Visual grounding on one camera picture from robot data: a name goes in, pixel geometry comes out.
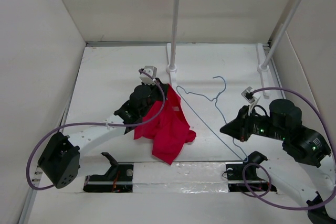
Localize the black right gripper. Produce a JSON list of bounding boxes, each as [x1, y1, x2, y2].
[[219, 103, 287, 141]]

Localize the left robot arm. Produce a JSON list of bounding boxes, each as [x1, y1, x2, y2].
[[38, 79, 169, 189]]

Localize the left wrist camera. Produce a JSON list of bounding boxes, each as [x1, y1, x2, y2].
[[140, 66, 157, 85]]

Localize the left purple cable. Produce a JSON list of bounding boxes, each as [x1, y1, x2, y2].
[[27, 68, 166, 190]]

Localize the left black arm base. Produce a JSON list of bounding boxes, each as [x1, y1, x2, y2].
[[83, 152, 134, 193]]

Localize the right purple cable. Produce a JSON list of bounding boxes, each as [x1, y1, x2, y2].
[[241, 87, 336, 211]]

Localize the red t shirt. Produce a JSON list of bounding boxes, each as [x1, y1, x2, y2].
[[134, 86, 196, 165]]

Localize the purple cable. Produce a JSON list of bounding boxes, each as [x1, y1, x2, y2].
[[27, 68, 166, 190], [241, 87, 336, 211]]

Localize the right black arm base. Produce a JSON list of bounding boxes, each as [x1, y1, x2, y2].
[[222, 151, 269, 193]]

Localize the white clothes rack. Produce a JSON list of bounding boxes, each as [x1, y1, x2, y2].
[[166, 0, 302, 89]]

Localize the blue wire hanger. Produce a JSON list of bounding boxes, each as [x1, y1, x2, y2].
[[176, 76, 249, 163]]

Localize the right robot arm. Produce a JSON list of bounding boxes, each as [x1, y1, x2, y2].
[[220, 99, 335, 223]]

